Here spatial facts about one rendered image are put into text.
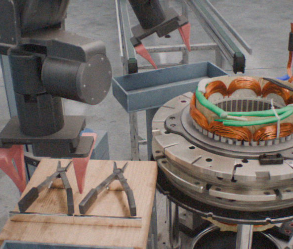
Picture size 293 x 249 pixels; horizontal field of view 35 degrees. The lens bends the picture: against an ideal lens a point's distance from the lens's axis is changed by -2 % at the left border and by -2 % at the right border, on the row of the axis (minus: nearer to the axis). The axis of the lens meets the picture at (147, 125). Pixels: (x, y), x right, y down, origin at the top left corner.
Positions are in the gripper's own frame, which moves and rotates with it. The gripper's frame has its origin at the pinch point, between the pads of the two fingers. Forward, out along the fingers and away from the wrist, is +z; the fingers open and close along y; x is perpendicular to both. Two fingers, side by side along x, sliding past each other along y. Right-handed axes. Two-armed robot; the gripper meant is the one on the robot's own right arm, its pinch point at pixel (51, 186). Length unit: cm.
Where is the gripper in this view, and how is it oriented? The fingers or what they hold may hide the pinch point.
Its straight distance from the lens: 65.8
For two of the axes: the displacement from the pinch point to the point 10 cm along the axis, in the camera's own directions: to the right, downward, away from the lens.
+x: 0.7, -4.5, 8.9
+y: 10.0, 0.0, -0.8
